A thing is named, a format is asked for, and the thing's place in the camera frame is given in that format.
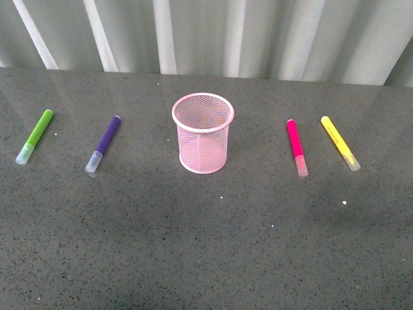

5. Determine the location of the pink marker pen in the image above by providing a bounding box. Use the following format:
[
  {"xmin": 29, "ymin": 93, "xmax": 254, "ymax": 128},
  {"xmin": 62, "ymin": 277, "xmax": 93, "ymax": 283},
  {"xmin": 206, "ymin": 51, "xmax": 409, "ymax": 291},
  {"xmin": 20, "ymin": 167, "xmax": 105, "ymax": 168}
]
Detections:
[{"xmin": 287, "ymin": 119, "xmax": 308, "ymax": 177}]

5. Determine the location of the purple marker pen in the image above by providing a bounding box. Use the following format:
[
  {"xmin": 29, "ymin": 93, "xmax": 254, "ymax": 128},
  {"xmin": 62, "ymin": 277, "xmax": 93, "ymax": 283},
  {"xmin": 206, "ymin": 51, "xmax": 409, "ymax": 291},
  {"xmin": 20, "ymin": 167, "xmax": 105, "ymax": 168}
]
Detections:
[{"xmin": 85, "ymin": 115, "xmax": 121, "ymax": 174}]

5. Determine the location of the pink mesh pen cup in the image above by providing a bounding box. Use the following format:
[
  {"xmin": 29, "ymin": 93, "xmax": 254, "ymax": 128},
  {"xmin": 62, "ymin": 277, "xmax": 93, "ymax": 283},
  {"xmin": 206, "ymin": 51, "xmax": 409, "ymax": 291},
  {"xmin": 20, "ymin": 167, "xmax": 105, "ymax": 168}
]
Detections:
[{"xmin": 172, "ymin": 92, "xmax": 235, "ymax": 174}]

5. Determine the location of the yellow marker pen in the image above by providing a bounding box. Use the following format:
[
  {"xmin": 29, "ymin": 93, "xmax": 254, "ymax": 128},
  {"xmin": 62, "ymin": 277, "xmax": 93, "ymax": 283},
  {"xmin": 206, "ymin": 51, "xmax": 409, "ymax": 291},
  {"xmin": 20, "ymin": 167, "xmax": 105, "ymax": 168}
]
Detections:
[{"xmin": 321, "ymin": 116, "xmax": 361, "ymax": 171}]

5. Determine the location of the green marker pen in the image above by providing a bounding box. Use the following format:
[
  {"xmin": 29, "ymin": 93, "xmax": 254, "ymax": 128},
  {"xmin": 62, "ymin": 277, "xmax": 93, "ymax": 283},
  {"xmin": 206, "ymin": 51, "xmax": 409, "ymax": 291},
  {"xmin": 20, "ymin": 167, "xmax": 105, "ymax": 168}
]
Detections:
[{"xmin": 15, "ymin": 109, "xmax": 54, "ymax": 165}]

